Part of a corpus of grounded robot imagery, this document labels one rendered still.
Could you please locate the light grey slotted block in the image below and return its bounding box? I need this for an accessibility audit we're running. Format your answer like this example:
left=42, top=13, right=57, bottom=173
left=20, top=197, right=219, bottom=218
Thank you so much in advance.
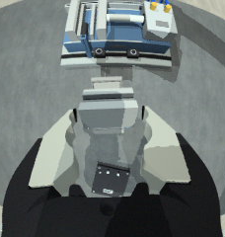
left=78, top=88, right=138, bottom=129

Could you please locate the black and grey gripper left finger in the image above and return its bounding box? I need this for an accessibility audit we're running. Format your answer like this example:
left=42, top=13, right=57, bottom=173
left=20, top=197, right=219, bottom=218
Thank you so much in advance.
left=1, top=108, right=80, bottom=237

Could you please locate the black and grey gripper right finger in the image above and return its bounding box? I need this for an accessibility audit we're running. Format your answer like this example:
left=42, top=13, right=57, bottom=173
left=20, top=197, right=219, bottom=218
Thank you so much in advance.
left=140, top=105, right=223, bottom=237

